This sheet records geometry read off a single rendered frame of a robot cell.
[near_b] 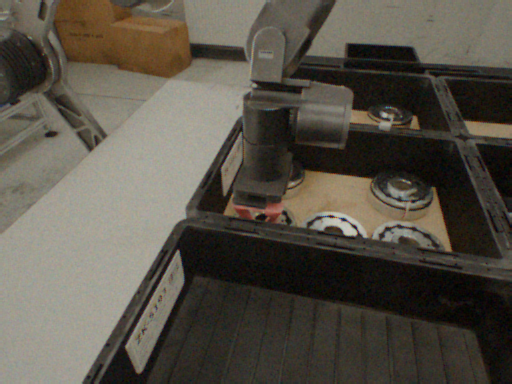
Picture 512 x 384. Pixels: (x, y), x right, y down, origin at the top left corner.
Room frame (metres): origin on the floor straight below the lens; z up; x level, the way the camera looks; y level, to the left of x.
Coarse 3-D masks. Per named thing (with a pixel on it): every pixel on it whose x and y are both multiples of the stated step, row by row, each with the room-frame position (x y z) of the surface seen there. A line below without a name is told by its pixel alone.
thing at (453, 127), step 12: (336, 72) 0.87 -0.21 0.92; (348, 72) 0.86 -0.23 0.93; (360, 72) 0.85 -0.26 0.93; (372, 72) 0.85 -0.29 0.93; (384, 72) 0.85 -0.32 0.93; (396, 72) 0.85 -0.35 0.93; (432, 84) 0.78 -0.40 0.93; (444, 108) 0.65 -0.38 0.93; (420, 132) 0.56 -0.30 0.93; (432, 132) 0.56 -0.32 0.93; (444, 132) 0.55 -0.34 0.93; (456, 132) 0.55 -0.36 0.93
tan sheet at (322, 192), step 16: (320, 176) 0.56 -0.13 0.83; (336, 176) 0.56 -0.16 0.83; (352, 176) 0.56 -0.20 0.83; (304, 192) 0.51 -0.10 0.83; (320, 192) 0.51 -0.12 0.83; (336, 192) 0.51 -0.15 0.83; (352, 192) 0.51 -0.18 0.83; (288, 208) 0.46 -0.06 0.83; (304, 208) 0.46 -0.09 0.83; (320, 208) 0.46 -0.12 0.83; (336, 208) 0.46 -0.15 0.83; (352, 208) 0.46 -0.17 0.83; (368, 208) 0.46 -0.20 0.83; (432, 208) 0.46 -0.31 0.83; (368, 224) 0.42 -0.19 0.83; (416, 224) 0.42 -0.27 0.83; (432, 224) 0.42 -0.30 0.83; (448, 240) 0.39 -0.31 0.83
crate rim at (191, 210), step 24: (240, 120) 0.60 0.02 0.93; (456, 144) 0.52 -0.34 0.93; (216, 168) 0.44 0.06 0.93; (480, 192) 0.39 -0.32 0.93; (192, 216) 0.34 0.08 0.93; (216, 216) 0.34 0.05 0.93; (336, 240) 0.29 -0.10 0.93; (360, 240) 0.29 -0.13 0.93; (504, 240) 0.29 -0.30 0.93; (480, 264) 0.26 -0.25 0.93; (504, 264) 0.26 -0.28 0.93
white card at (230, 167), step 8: (240, 136) 0.57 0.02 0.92; (240, 144) 0.57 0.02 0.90; (232, 152) 0.52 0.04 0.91; (240, 152) 0.56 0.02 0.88; (232, 160) 0.51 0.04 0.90; (240, 160) 0.56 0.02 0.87; (224, 168) 0.47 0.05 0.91; (232, 168) 0.51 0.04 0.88; (224, 176) 0.47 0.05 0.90; (232, 176) 0.51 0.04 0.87; (224, 184) 0.46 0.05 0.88; (224, 192) 0.46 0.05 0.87
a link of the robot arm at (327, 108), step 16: (272, 32) 0.40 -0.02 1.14; (256, 48) 0.39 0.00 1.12; (272, 48) 0.39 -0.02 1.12; (256, 64) 0.39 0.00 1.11; (272, 64) 0.38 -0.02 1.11; (256, 80) 0.38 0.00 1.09; (272, 80) 0.38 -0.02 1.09; (288, 80) 0.39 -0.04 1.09; (304, 80) 0.38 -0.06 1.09; (304, 96) 0.38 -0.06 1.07; (320, 96) 0.38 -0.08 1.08; (336, 96) 0.37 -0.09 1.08; (352, 96) 0.37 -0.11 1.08; (304, 112) 0.36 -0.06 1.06; (320, 112) 0.36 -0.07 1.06; (336, 112) 0.36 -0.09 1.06; (304, 128) 0.36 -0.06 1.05; (320, 128) 0.35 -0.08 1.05; (336, 128) 0.35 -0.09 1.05; (304, 144) 0.36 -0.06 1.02; (320, 144) 0.36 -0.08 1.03; (336, 144) 0.35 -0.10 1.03
